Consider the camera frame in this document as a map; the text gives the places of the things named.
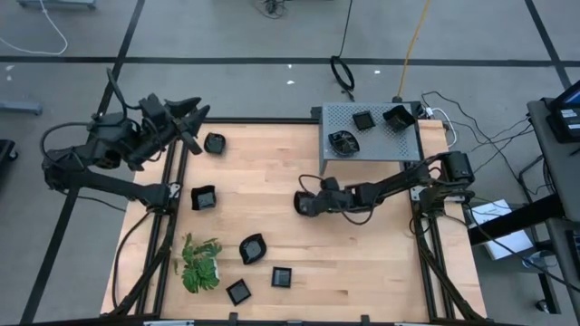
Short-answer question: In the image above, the black cable tangle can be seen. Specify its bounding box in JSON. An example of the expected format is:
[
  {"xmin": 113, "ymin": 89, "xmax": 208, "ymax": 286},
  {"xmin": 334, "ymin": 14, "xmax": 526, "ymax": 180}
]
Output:
[{"xmin": 250, "ymin": 0, "xmax": 292, "ymax": 20}]

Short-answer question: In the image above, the white power cable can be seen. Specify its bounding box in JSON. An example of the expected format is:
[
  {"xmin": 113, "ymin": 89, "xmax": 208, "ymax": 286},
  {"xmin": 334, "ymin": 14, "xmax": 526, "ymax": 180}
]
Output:
[{"xmin": 423, "ymin": 105, "xmax": 459, "ymax": 150}]

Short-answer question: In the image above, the white floor cable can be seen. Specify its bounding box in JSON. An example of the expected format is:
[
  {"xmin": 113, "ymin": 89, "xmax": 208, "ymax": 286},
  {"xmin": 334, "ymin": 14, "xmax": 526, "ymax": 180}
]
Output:
[{"xmin": 0, "ymin": 0, "xmax": 69, "ymax": 56}]

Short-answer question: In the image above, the black steel floor beam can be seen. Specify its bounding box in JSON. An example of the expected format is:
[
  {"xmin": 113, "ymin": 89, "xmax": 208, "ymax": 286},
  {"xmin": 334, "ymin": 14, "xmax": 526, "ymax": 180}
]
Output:
[{"xmin": 468, "ymin": 193, "xmax": 566, "ymax": 248}]

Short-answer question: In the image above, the black laptop computer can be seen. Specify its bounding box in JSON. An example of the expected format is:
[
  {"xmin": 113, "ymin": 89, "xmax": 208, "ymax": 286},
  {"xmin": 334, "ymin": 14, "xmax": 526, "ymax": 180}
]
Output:
[{"xmin": 546, "ymin": 80, "xmax": 580, "ymax": 144}]

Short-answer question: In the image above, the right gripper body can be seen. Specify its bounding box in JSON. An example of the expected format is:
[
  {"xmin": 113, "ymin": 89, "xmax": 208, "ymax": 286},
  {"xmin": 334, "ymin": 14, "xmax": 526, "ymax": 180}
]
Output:
[{"xmin": 314, "ymin": 187, "xmax": 363, "ymax": 216}]

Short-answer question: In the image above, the black aluminium table frame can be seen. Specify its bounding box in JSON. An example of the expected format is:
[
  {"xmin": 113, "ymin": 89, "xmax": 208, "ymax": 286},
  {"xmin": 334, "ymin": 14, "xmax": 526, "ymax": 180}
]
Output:
[{"xmin": 101, "ymin": 101, "xmax": 488, "ymax": 326}]

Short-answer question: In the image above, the white paper sheet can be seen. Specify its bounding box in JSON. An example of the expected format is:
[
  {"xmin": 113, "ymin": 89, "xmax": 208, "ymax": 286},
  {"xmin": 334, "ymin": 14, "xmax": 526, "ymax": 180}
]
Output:
[{"xmin": 469, "ymin": 198, "xmax": 536, "ymax": 263}]

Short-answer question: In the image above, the green potted artificial plant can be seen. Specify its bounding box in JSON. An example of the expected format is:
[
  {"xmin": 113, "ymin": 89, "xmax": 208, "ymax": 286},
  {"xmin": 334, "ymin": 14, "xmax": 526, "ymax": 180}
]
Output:
[{"xmin": 173, "ymin": 232, "xmax": 224, "ymax": 294}]

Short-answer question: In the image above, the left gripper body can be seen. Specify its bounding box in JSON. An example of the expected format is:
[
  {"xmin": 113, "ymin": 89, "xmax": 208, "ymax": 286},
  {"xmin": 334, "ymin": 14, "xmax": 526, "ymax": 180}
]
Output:
[{"xmin": 130, "ymin": 112, "xmax": 204, "ymax": 164}]

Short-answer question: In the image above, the black coiled hanging cable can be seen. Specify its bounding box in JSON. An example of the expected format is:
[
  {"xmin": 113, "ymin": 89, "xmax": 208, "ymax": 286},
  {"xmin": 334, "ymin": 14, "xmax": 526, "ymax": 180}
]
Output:
[{"xmin": 329, "ymin": 0, "xmax": 357, "ymax": 101}]

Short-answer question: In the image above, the yellow hanging cable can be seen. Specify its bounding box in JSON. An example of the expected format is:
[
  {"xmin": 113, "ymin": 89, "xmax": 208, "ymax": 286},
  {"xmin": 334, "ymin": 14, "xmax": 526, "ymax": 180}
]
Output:
[{"xmin": 394, "ymin": 0, "xmax": 432, "ymax": 103}]

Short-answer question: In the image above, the grey side table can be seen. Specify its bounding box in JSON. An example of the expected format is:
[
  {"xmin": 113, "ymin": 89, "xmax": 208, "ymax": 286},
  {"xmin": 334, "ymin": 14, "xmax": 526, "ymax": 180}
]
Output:
[{"xmin": 527, "ymin": 97, "xmax": 580, "ymax": 313}]

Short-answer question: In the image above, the black wheeled object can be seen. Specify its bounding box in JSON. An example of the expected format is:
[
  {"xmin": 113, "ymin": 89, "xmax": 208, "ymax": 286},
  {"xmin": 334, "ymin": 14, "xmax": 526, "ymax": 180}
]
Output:
[{"xmin": 0, "ymin": 139, "xmax": 20, "ymax": 176}]

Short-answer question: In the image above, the black deep square bowl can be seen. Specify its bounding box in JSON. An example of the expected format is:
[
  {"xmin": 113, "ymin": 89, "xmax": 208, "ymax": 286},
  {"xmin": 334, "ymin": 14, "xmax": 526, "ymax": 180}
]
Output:
[
  {"xmin": 382, "ymin": 104, "xmax": 417, "ymax": 133},
  {"xmin": 189, "ymin": 184, "xmax": 218, "ymax": 212}
]

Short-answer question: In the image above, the grey metal foot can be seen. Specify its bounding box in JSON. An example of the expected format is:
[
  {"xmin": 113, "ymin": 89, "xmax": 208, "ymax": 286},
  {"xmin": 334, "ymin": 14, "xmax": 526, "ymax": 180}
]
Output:
[{"xmin": 0, "ymin": 100, "xmax": 44, "ymax": 117}]

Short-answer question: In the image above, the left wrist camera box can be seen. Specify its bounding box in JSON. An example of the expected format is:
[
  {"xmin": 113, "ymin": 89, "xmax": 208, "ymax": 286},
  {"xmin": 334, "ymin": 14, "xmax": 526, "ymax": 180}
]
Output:
[{"xmin": 139, "ymin": 93, "xmax": 168, "ymax": 120}]

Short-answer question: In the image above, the thin black floor cable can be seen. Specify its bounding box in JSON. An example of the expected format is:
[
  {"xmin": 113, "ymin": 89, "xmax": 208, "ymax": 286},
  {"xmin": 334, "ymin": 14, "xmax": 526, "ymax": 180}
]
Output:
[{"xmin": 420, "ymin": 90, "xmax": 536, "ymax": 182}]

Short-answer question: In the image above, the black rounded square plate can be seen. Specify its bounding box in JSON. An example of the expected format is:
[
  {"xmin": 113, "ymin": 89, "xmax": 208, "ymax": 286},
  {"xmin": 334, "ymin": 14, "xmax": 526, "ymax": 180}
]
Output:
[{"xmin": 203, "ymin": 132, "xmax": 227, "ymax": 156}]

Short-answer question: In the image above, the grey perforated metal shelf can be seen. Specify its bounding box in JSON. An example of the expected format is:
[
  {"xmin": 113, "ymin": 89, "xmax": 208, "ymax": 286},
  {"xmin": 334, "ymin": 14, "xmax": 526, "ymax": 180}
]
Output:
[{"xmin": 318, "ymin": 101, "xmax": 421, "ymax": 177}]

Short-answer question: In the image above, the grey cart base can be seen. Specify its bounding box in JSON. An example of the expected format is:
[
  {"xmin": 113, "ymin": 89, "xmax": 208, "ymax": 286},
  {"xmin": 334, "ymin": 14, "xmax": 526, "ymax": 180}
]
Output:
[{"xmin": 15, "ymin": 0, "xmax": 97, "ymax": 11}]

